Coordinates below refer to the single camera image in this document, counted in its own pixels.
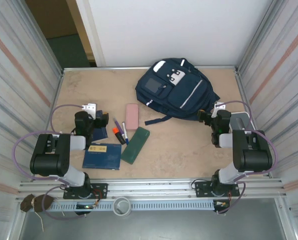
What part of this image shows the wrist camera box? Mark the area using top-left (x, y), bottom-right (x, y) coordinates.
top-left (81, 102), bottom-right (97, 120)
top-left (212, 101), bottom-right (227, 118)

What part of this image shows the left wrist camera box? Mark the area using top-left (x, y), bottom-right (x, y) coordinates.
top-left (81, 102), bottom-right (97, 120)

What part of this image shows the pink pencil case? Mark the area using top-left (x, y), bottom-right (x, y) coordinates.
top-left (125, 103), bottom-right (140, 131)

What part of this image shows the brown cloth bundle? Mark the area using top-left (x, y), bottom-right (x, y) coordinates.
top-left (20, 193), bottom-right (55, 213)

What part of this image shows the large blue notebook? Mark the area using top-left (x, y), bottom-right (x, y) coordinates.
top-left (82, 142), bottom-right (122, 171)

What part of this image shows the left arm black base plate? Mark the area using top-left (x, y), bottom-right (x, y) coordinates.
top-left (63, 183), bottom-right (108, 200)

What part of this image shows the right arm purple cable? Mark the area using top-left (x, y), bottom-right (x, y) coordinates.
top-left (217, 100), bottom-right (279, 215)

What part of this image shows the aluminium mounting rail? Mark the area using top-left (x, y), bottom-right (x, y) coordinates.
top-left (18, 177), bottom-right (288, 200)

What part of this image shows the white pen blue cap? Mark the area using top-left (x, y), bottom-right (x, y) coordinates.
top-left (121, 121), bottom-right (130, 145)

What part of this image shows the green pencil case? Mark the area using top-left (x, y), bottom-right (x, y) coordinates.
top-left (120, 126), bottom-right (151, 166)

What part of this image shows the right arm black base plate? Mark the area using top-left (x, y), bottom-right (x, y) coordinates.
top-left (193, 180), bottom-right (240, 198)

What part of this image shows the orange black highlighter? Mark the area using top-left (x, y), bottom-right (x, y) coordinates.
top-left (112, 126), bottom-right (126, 145)

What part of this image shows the small electronics board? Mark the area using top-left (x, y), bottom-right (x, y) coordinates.
top-left (75, 203), bottom-right (99, 210)
top-left (213, 199), bottom-right (231, 208)

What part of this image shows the navy blue backpack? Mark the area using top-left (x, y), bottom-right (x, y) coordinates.
top-left (135, 57), bottom-right (221, 126)

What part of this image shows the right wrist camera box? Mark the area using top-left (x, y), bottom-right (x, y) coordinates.
top-left (212, 101), bottom-right (227, 118)

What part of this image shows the small blue notebook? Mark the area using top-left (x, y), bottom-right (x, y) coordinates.
top-left (92, 110), bottom-right (109, 142)

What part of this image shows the purple marker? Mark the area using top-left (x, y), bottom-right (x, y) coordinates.
top-left (113, 117), bottom-right (122, 135)

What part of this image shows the aluminium table edge bar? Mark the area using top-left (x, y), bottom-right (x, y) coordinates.
top-left (62, 65), bottom-right (237, 72)

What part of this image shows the brown wooden door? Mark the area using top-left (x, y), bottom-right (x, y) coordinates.
top-left (25, 0), bottom-right (79, 40)

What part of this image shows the white grey box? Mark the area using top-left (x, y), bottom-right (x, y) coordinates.
top-left (230, 111), bottom-right (254, 132)

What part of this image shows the white pipe ring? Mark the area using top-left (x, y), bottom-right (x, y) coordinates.
top-left (113, 196), bottom-right (132, 216)

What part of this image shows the slotted grey cable duct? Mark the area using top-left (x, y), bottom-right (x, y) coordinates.
top-left (50, 201), bottom-right (216, 212)

